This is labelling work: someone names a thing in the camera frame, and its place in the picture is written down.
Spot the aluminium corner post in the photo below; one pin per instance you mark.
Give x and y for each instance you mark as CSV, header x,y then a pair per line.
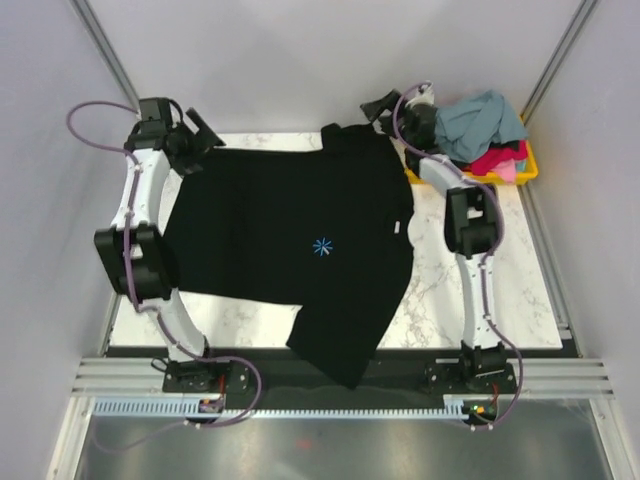
x,y
570,36
90,21

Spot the white slotted cable duct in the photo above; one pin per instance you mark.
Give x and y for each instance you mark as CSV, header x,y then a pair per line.
x,y
196,408

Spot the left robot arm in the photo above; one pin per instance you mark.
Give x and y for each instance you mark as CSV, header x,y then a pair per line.
x,y
138,262

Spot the aluminium frame rail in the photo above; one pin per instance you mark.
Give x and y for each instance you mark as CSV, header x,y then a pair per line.
x,y
543,378

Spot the grey blue t shirt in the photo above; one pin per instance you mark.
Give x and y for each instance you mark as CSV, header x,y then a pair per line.
x,y
465,130

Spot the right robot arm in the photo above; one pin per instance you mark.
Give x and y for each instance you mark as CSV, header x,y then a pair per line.
x,y
473,230

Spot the red t shirt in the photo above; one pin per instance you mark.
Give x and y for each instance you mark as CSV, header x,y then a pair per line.
x,y
497,153

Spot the left aluminium corner post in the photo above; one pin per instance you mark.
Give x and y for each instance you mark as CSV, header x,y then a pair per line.
x,y
90,21

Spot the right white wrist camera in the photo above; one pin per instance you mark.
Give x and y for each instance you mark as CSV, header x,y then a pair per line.
x,y
424,95

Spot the yellow plastic bin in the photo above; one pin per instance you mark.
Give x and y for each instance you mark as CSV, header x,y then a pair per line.
x,y
520,177

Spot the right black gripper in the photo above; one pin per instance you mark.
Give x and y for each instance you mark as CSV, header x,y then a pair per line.
x,y
374,109

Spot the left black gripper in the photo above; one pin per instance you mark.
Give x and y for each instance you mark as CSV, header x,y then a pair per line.
x,y
200,146

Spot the black t shirt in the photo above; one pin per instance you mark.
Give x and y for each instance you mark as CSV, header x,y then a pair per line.
x,y
324,230

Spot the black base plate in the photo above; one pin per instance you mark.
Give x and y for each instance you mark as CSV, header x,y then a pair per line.
x,y
394,378

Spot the pink t shirt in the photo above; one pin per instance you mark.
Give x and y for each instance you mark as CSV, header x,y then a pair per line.
x,y
506,171

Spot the right aluminium corner post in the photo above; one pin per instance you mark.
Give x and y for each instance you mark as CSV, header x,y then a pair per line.
x,y
570,36

